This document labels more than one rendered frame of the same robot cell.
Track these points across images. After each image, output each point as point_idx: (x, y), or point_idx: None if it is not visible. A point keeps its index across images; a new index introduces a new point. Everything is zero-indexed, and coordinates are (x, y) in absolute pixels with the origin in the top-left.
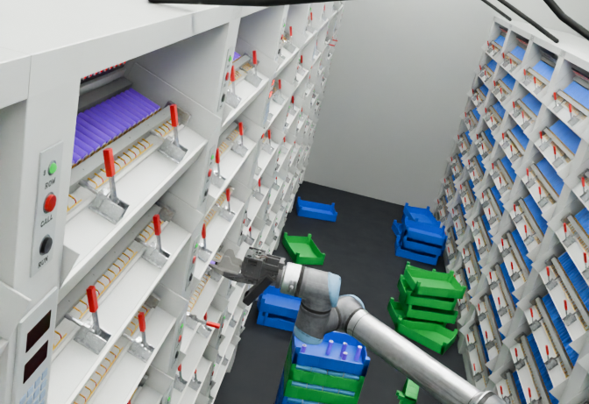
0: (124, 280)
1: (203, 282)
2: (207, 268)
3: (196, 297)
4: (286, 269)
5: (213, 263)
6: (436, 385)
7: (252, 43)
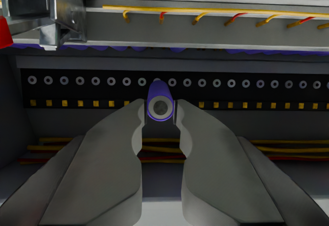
0: None
1: None
2: (110, 42)
3: (322, 0)
4: None
5: (168, 117)
6: None
7: None
